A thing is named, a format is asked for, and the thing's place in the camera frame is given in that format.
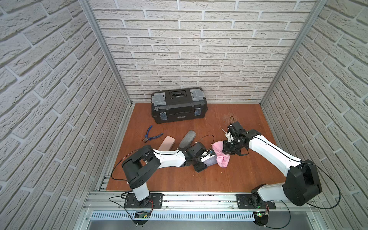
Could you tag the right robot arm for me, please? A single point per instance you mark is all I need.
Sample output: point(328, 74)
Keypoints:
point(302, 179)

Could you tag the aluminium mounting rail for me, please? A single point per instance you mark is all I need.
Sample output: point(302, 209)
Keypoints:
point(171, 201)

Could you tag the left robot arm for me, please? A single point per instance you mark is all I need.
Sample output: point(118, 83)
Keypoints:
point(141, 166)

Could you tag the pink eyeglass case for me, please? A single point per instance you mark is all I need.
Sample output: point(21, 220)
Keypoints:
point(167, 144)

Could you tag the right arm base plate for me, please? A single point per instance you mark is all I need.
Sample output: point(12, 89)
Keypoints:
point(252, 201)

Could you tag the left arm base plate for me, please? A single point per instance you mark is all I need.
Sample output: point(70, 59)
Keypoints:
point(154, 200)

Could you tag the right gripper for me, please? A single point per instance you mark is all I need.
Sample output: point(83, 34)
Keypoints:
point(226, 150)

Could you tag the black plastic toolbox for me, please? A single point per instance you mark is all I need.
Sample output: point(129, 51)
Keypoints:
point(178, 105)

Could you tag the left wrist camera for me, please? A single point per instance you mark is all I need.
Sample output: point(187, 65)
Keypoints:
point(209, 153)

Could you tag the pink microfibre cloth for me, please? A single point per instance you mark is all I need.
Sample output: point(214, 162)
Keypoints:
point(222, 158)

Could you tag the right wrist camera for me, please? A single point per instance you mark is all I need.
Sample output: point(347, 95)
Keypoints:
point(234, 129)

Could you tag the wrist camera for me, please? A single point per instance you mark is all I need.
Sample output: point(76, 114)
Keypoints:
point(234, 129)
point(209, 153)

